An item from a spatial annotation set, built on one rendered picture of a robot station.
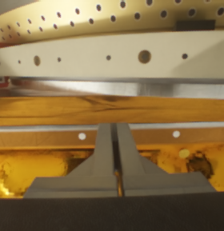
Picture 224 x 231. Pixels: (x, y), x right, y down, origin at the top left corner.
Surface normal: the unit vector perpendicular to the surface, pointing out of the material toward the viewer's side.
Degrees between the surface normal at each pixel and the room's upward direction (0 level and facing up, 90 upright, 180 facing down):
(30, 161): 124
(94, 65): 90
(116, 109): 90
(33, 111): 90
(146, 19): 62
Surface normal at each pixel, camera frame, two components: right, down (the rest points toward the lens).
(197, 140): 0.02, 0.27
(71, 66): -0.37, 0.27
